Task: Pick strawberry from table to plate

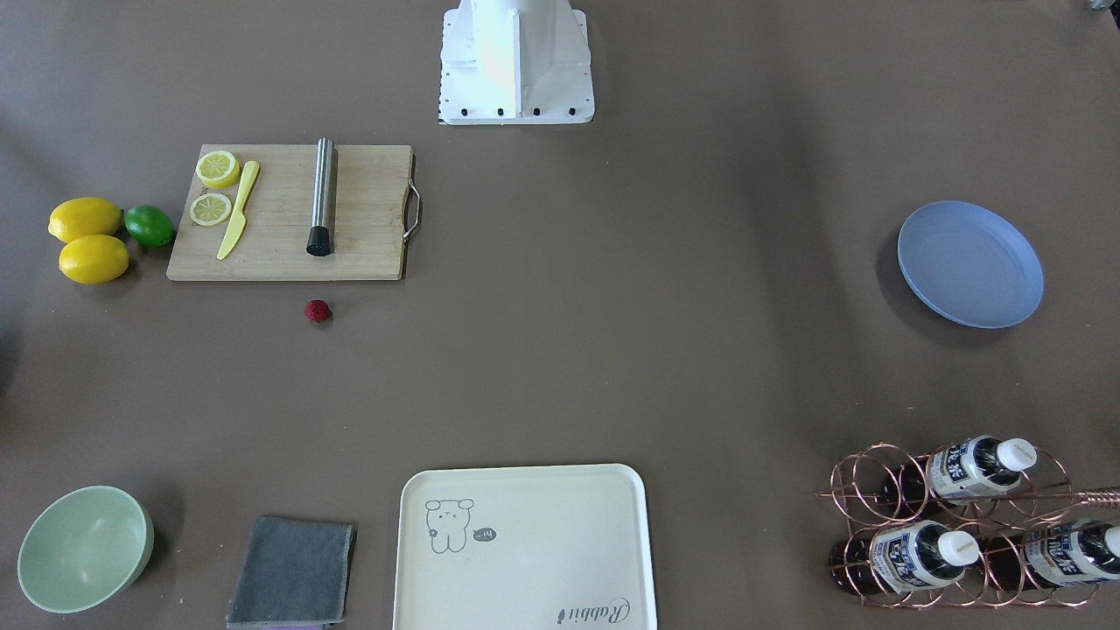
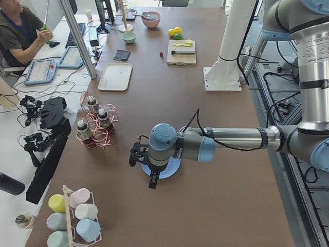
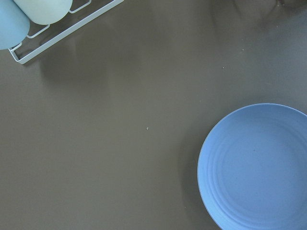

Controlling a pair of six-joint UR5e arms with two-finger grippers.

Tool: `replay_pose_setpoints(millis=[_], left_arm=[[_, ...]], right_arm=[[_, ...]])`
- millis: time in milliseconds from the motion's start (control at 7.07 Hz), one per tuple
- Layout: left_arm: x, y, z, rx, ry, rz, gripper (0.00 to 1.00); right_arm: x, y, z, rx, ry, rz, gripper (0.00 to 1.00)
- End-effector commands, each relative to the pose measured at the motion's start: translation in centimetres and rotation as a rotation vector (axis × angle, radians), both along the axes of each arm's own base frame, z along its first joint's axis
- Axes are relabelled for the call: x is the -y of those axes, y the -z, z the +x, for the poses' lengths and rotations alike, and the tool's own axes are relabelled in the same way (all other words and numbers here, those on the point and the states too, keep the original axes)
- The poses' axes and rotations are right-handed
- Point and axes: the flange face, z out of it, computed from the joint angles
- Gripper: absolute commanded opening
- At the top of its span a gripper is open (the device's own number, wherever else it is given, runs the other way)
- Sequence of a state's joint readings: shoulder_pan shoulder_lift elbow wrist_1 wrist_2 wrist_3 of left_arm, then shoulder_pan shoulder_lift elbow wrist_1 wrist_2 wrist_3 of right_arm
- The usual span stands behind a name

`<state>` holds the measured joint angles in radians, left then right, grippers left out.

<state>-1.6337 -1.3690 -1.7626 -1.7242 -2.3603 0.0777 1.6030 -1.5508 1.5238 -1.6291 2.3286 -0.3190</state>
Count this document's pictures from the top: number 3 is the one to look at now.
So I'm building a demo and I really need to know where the pale green cup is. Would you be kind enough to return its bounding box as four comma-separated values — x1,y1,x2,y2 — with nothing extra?
14,0,72,25

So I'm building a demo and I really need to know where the blue plate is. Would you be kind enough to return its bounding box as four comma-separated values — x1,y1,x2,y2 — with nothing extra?
197,103,307,230

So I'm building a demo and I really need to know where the light blue cup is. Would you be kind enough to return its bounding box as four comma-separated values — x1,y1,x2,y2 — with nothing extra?
0,0,30,50

